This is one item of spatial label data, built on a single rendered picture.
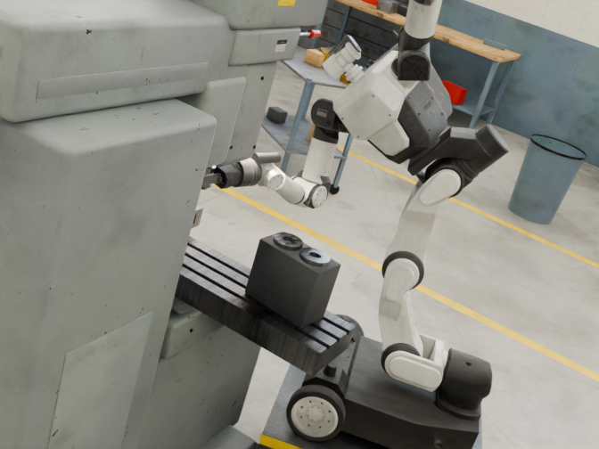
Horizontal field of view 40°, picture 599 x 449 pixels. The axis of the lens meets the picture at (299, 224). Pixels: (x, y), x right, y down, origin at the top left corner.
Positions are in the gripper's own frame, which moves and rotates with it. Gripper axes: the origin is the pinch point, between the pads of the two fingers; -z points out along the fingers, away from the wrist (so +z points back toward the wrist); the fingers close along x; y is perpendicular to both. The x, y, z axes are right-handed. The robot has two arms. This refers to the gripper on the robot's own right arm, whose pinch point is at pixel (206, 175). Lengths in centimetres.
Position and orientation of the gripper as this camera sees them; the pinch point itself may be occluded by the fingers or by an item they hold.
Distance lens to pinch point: 250.3
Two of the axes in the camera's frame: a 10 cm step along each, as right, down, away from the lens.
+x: 6.3, 4.7, -6.2
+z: 7.3, -0.9, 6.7
